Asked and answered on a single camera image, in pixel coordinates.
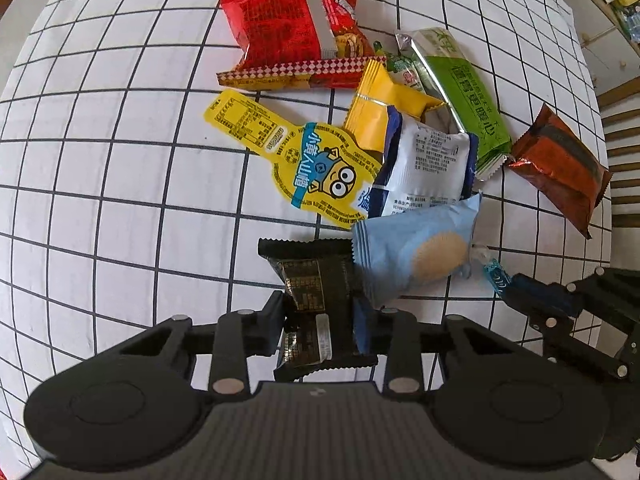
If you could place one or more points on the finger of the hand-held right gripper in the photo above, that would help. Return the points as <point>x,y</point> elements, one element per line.
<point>542,292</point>
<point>575,340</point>

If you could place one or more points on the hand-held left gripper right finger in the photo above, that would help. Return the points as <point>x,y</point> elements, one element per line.
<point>363,327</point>

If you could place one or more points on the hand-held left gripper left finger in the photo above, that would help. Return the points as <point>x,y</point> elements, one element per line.
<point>270,320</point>

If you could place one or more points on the blue candy wrapper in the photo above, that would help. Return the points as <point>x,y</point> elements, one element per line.
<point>497,272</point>

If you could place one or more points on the black snack packet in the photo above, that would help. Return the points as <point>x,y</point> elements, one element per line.
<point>310,280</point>

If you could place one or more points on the green cracker packet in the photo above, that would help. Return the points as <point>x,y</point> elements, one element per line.
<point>465,100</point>

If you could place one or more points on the red snack bag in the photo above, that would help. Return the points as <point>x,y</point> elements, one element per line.
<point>270,25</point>

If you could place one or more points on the light blue cookie packet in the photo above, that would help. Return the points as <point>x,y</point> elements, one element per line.
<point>400,255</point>

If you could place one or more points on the brown foil snack packet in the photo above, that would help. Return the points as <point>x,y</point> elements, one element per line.
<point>555,170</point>

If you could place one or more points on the yellow cartoon snack packet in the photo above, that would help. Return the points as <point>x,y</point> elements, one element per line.
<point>310,160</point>

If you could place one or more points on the white and blue snack packet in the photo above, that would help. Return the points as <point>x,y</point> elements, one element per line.
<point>425,160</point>

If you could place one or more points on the wooden slatted chair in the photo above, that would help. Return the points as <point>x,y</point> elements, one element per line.
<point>622,125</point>

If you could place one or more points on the white checked tablecloth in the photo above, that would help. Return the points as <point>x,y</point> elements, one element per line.
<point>125,160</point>

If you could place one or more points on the yellow foil snack packet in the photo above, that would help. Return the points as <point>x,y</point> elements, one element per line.
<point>375,105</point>

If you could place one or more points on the white cabinet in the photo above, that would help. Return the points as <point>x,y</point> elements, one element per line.
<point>605,55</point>

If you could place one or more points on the small green white packet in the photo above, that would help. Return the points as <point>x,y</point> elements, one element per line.
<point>405,72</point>

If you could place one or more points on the clear water bottle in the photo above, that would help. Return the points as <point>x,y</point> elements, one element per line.
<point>631,22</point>

